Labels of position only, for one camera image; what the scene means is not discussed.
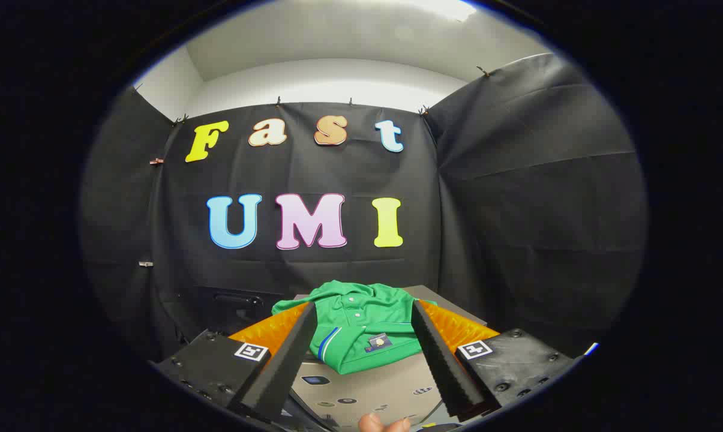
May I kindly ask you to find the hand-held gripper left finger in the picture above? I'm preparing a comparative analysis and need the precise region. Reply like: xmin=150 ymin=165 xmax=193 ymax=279
xmin=150 ymin=302 xmax=318 ymax=424

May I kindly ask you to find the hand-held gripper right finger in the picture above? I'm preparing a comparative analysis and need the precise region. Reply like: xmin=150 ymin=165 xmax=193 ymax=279
xmin=412 ymin=300 xmax=578 ymax=422

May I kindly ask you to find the green polo shirt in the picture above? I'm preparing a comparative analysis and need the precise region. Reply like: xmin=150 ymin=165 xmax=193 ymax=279
xmin=271 ymin=280 xmax=439 ymax=376

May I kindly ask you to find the black backdrop cloth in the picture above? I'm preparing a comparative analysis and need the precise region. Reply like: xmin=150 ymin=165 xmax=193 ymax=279
xmin=80 ymin=53 xmax=648 ymax=361

